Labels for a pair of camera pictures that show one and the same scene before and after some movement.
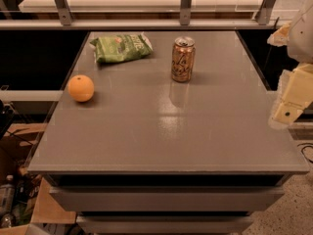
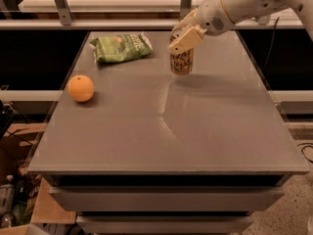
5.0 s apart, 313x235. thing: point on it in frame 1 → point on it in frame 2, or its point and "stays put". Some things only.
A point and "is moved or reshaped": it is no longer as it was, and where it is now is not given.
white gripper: x=302 y=38 → x=210 y=14
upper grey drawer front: x=170 y=199 stays put
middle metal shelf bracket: x=186 y=4 stays put
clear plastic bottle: x=8 y=197 stays put
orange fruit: x=80 y=88 stays put
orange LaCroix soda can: x=182 y=59 is moved or reshaped
